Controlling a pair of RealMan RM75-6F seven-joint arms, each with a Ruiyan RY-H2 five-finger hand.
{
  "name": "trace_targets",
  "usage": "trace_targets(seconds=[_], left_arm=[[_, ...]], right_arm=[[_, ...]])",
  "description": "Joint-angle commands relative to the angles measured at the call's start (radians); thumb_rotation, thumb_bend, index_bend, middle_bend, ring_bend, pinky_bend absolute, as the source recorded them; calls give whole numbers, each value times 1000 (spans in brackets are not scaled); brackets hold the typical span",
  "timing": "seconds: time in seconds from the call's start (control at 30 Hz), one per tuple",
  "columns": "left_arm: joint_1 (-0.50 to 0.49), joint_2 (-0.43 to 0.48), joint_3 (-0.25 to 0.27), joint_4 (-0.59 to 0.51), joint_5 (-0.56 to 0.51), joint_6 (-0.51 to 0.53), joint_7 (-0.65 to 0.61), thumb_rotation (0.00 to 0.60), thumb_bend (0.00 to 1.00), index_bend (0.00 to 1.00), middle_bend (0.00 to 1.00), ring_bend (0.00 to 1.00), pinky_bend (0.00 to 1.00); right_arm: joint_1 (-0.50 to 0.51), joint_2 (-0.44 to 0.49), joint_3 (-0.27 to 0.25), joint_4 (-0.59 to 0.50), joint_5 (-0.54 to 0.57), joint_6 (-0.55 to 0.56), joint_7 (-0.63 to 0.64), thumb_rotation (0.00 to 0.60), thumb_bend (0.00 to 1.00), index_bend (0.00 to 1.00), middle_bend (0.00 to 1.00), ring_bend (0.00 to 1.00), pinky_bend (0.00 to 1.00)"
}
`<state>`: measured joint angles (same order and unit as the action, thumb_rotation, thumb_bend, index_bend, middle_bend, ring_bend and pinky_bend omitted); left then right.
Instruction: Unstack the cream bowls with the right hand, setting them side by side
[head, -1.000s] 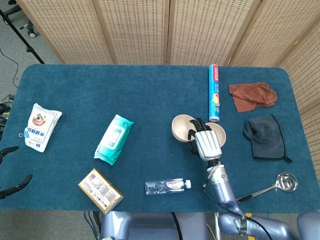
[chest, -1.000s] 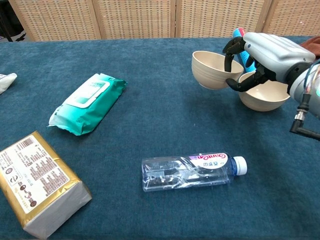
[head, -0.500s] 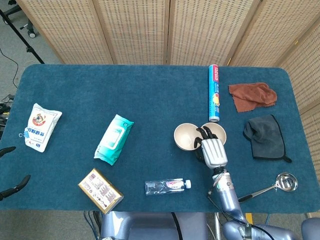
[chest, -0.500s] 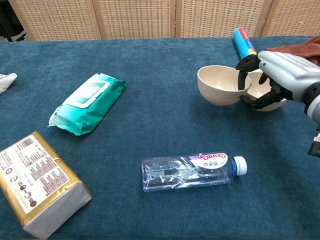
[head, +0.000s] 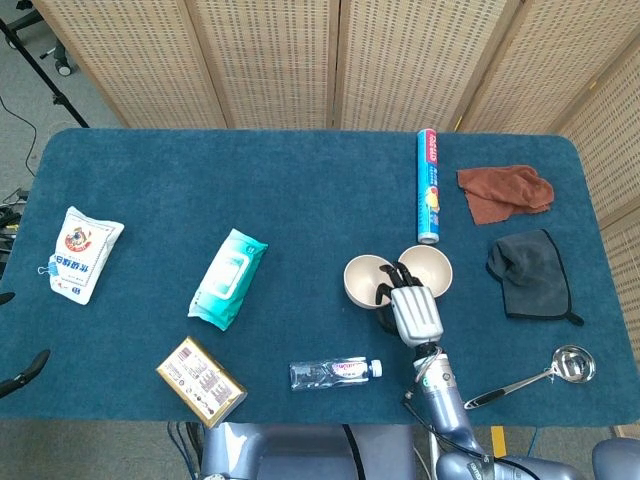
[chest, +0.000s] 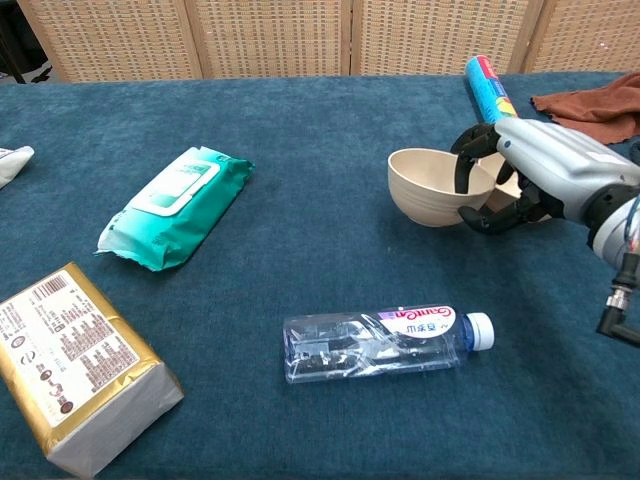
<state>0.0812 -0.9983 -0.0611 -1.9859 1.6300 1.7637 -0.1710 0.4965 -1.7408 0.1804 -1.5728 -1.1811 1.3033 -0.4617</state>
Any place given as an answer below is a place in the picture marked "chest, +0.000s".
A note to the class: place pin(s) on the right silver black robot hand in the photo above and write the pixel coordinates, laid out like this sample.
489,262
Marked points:
555,160

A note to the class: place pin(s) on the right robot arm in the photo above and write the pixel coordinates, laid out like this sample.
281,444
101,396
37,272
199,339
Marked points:
617,230

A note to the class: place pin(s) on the brown cloth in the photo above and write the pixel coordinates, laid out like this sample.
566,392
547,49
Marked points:
590,107

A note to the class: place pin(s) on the blue cling film roll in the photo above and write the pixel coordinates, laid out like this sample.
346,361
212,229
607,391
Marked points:
487,90

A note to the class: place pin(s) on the clear plastic water bottle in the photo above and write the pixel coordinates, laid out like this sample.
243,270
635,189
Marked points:
370,345

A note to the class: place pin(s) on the woven folding screen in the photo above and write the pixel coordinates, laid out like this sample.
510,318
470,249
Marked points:
320,35

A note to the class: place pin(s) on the green wet wipes pack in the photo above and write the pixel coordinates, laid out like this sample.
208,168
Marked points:
175,210

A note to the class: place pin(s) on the office chair wheel base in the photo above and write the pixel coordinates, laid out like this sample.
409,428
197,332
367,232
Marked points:
41,73

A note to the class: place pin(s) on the gold wrapped box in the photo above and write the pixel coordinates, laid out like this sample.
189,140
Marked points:
75,370

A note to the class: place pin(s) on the white printed bag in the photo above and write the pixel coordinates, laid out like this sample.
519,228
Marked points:
12,162

